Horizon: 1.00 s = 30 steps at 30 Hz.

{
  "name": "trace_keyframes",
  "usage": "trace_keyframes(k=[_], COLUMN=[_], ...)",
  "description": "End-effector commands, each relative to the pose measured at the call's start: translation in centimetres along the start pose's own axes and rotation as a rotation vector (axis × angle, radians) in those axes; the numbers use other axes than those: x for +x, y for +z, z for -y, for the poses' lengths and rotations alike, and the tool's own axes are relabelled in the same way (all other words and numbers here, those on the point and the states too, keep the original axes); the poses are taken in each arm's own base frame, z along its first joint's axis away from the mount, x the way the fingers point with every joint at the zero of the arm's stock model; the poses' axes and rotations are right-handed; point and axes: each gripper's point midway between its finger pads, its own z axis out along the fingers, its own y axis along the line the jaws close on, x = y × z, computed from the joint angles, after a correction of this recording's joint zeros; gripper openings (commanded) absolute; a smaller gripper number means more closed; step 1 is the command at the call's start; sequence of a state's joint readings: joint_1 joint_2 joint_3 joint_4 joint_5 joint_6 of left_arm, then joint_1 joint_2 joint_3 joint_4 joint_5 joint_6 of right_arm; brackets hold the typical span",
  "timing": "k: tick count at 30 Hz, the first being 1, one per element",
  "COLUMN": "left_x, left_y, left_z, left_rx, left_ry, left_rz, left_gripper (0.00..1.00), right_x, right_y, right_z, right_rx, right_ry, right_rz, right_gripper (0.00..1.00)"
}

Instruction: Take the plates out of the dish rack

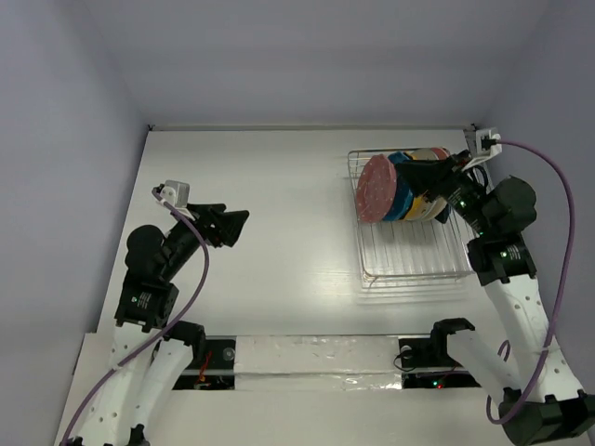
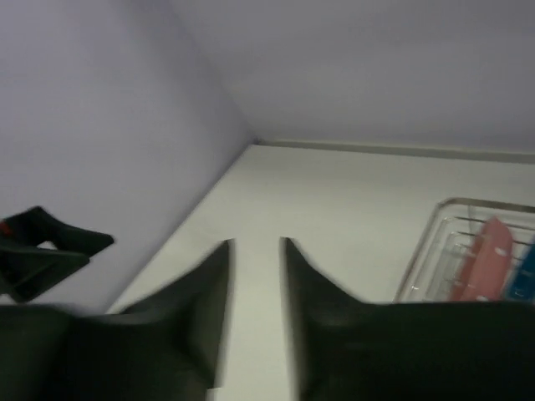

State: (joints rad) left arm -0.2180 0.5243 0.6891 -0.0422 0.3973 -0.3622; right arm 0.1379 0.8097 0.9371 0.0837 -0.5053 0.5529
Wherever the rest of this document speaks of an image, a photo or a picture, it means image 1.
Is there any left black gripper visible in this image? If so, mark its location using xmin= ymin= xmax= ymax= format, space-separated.
xmin=161 ymin=201 xmax=247 ymax=278

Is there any yellow dotted plate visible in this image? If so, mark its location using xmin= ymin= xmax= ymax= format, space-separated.
xmin=403 ymin=195 xmax=432 ymax=221

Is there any blue dotted plate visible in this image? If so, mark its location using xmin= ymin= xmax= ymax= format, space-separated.
xmin=383 ymin=151 xmax=414 ymax=221

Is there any pink dotted plate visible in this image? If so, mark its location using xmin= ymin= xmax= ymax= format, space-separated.
xmin=355 ymin=154 xmax=397 ymax=223

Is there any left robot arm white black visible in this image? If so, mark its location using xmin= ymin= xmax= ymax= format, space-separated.
xmin=60 ymin=203 xmax=249 ymax=445

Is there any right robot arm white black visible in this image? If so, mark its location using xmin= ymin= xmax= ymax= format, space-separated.
xmin=396 ymin=151 xmax=594 ymax=445

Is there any white plate red rim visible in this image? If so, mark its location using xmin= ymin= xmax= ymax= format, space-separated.
xmin=431 ymin=147 xmax=451 ymax=160

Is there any white patterned plate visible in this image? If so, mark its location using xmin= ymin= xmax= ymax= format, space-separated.
xmin=407 ymin=148 xmax=446 ymax=221

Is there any clear drip tray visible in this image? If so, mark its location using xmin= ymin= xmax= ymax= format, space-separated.
xmin=356 ymin=215 xmax=473 ymax=305

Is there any wire dish rack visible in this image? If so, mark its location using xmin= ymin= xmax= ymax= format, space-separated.
xmin=347 ymin=148 xmax=473 ymax=285

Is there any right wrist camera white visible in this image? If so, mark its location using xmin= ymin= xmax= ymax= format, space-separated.
xmin=465 ymin=127 xmax=502 ymax=170

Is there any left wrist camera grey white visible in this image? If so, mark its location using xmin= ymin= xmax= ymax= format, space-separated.
xmin=154 ymin=179 xmax=191 ymax=208

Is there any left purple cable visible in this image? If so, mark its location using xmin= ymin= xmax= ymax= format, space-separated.
xmin=59 ymin=185 xmax=210 ymax=446

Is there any purple cable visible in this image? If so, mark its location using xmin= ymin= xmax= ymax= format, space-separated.
xmin=59 ymin=185 xmax=210 ymax=446
xmin=485 ymin=138 xmax=574 ymax=425

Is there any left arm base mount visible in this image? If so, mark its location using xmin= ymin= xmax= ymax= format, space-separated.
xmin=173 ymin=337 xmax=236 ymax=390

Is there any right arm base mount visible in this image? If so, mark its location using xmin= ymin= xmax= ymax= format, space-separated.
xmin=393 ymin=337 xmax=480 ymax=390

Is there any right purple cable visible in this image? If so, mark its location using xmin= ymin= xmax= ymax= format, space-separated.
xmin=485 ymin=138 xmax=574 ymax=425

